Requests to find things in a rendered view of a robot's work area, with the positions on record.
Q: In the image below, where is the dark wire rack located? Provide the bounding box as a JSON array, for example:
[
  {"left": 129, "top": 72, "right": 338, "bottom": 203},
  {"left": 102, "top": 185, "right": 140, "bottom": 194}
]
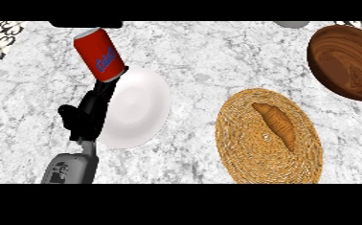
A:
[{"left": 332, "top": 20, "right": 362, "bottom": 30}]

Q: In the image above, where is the red soda can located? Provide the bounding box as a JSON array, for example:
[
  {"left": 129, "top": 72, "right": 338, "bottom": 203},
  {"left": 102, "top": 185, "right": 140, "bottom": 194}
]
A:
[{"left": 72, "top": 27, "right": 127, "bottom": 83}]

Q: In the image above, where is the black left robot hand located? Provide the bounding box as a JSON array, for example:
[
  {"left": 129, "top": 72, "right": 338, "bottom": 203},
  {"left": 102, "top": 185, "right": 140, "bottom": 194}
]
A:
[{"left": 56, "top": 65, "right": 130, "bottom": 143}]

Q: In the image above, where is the grey round object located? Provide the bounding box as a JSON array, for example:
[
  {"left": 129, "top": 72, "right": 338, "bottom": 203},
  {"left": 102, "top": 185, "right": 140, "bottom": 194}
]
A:
[{"left": 273, "top": 20, "right": 313, "bottom": 30}]

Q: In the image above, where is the woven wicker placemat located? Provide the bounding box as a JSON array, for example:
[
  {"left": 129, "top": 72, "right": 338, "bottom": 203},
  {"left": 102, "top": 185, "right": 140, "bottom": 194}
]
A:
[{"left": 214, "top": 87, "right": 325, "bottom": 185}]

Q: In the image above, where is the brown wooden bowl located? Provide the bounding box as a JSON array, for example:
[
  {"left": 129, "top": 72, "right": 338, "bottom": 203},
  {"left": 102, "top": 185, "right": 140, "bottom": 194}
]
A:
[{"left": 306, "top": 24, "right": 362, "bottom": 101}]

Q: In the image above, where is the white bowl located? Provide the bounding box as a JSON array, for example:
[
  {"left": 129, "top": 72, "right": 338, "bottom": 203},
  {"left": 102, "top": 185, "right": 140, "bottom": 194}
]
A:
[{"left": 96, "top": 65, "right": 171, "bottom": 149}]

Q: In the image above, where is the black wire basket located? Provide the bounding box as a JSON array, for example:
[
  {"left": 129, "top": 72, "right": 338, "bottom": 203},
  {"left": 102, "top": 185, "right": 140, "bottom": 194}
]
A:
[{"left": 0, "top": 20, "right": 25, "bottom": 60}]

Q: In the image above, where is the brown croissant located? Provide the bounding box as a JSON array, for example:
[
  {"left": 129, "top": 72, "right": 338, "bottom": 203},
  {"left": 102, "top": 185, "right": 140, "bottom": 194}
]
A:
[{"left": 250, "top": 102, "right": 298, "bottom": 153}]

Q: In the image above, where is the black appliance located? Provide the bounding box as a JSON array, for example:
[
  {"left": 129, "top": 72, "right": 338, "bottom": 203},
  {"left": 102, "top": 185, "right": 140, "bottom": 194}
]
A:
[{"left": 49, "top": 20, "right": 124, "bottom": 30}]

